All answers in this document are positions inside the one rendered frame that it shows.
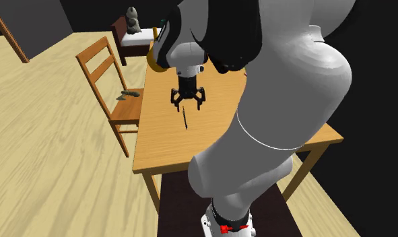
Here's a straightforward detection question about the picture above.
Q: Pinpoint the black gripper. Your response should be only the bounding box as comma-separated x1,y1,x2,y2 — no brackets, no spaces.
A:
170,75,207,112

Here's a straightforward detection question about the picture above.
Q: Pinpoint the black pen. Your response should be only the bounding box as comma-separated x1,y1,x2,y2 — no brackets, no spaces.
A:
181,105,189,131

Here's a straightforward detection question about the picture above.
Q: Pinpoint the light wooden table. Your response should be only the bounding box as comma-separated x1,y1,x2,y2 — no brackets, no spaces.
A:
131,40,345,215

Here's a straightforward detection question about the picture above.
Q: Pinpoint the yellow round object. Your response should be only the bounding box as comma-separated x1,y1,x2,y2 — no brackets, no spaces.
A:
146,46,168,73

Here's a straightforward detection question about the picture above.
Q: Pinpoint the brown wooden chair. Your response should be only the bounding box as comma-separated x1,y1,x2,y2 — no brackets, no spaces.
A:
75,36,145,159

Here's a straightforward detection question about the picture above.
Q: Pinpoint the dark wooden bedside furniture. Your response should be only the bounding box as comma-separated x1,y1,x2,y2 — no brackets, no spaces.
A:
110,7,159,67

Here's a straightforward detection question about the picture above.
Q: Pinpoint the dark robot stand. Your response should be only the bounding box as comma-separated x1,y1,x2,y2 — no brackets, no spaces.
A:
156,170,304,237

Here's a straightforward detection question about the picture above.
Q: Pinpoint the grey door with wooden frame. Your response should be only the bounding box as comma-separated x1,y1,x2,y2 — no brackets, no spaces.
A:
0,0,74,64

